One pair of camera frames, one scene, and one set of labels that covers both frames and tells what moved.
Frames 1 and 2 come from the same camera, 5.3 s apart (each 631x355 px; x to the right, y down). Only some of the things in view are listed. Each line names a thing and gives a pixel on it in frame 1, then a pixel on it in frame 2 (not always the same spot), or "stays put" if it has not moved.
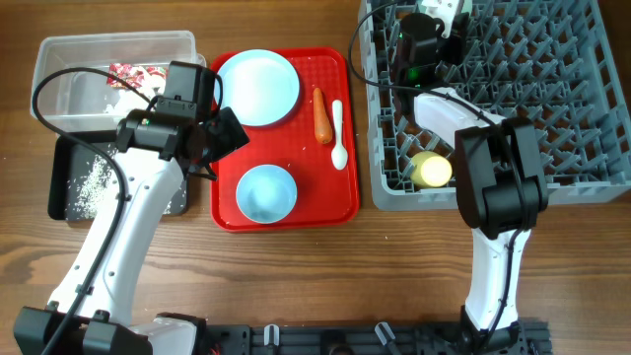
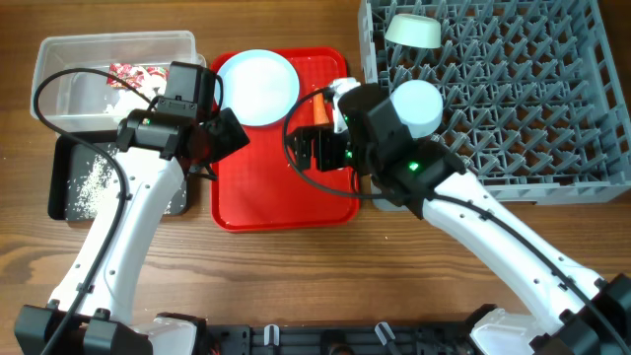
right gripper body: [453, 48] -> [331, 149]
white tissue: [131, 99] stays put
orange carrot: [322, 127] stays put
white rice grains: [85, 190] stays put
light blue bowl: [266, 193] -> [419, 104]
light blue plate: [260, 86] stays put
